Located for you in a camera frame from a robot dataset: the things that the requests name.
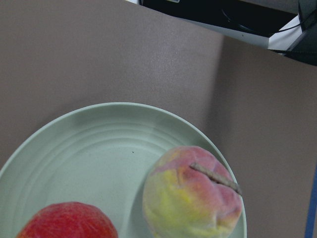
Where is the peach with slit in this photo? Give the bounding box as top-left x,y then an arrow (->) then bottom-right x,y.
142,146 -> 242,238

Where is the red pomegranate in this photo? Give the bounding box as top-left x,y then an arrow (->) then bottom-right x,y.
17,202 -> 118,238

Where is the light green plate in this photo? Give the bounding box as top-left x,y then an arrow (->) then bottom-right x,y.
0,102 -> 247,238

